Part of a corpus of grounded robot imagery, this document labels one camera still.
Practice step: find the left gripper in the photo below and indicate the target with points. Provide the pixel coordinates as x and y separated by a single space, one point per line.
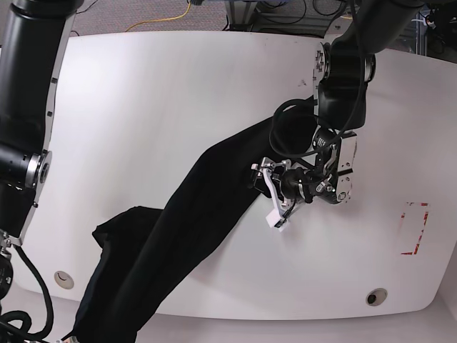
285 185

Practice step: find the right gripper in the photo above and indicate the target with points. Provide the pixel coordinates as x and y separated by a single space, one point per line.
69 339

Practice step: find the black t-shirt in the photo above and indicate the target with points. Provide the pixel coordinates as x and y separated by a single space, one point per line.
147 252

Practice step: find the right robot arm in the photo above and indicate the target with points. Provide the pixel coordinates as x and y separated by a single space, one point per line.
35 39

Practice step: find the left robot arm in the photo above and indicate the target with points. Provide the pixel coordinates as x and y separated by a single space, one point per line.
316 137

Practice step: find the red tape rectangle marking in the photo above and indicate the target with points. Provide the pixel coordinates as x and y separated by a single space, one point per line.
412 227

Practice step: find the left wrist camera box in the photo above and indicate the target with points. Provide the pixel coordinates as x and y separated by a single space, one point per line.
276 221

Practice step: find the left table cable grommet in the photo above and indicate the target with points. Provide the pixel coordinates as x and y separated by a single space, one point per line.
64 280

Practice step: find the table cable grommet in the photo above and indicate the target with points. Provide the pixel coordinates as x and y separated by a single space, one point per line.
64 280
376 297

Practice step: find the right table cable grommet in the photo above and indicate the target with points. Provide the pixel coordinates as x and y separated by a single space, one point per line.
376 297

